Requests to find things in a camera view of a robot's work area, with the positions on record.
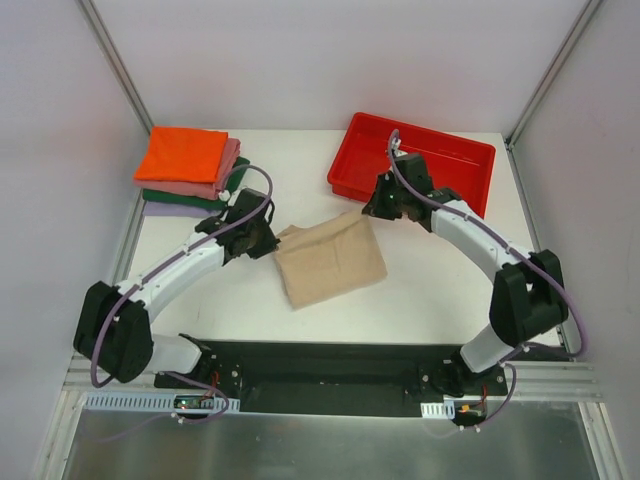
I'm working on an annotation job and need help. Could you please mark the beige t shirt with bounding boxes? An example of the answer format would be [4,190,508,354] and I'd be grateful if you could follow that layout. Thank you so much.
[275,210,387,310]

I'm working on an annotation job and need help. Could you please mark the red plastic tray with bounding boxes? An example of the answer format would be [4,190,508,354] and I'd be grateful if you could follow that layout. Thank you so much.
[325,111,497,220]

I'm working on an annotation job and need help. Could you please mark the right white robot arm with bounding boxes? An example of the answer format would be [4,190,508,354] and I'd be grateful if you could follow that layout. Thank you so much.
[362,154,569,398]

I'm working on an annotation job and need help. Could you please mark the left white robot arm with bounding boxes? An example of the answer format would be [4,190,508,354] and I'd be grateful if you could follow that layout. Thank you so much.
[73,188,279,389]

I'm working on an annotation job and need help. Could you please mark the folded pink t shirt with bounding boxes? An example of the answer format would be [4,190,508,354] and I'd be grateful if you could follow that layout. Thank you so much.
[133,138,241,200]

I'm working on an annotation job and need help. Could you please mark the folded green t shirt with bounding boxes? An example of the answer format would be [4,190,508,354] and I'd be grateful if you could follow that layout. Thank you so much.
[142,156,251,212]

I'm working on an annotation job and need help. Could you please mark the folded orange t shirt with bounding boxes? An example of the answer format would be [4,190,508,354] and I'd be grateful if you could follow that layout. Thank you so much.
[133,126,229,183]

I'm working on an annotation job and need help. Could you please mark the folded lavender t shirt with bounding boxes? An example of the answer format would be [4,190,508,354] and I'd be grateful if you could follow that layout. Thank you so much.
[143,201,221,218]

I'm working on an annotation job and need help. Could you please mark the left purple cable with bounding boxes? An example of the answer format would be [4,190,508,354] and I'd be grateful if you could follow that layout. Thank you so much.
[89,165,275,389]

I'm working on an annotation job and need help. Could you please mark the purple cable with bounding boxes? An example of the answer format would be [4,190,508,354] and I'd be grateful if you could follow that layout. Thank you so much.
[89,165,275,389]
[387,128,589,431]

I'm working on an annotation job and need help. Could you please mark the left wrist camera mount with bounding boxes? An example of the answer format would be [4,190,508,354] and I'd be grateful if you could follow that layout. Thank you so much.
[218,189,241,204]

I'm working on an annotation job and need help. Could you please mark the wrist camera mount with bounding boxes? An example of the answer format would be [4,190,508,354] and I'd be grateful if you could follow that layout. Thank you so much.
[389,139,429,189]
[218,189,241,204]

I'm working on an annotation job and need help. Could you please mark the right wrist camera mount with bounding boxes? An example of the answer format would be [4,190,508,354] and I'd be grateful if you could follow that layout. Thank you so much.
[389,139,429,189]

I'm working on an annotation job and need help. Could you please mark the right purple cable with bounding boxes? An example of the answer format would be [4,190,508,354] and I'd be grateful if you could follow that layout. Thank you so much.
[387,128,589,431]

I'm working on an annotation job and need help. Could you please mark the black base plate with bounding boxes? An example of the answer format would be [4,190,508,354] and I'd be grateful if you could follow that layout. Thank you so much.
[154,339,516,415]

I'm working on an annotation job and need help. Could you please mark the right white cable duct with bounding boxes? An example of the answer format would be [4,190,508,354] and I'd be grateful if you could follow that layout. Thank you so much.
[420,401,455,420]

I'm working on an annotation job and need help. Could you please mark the white cable duct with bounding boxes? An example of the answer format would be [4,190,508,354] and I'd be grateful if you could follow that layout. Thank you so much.
[84,392,241,415]
[420,401,455,420]

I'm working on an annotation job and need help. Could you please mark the left white cable duct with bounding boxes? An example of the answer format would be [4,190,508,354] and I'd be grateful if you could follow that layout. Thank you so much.
[84,392,241,415]

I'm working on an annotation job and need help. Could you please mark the right aluminium frame post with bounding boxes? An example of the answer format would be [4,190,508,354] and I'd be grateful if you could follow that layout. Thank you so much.
[504,0,605,151]

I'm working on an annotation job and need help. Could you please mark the aluminium frame post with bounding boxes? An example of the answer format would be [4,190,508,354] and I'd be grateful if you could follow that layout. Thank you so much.
[504,0,605,151]
[74,0,154,134]

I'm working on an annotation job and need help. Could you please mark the left aluminium frame post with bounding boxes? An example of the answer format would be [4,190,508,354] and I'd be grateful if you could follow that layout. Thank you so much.
[74,0,154,134]

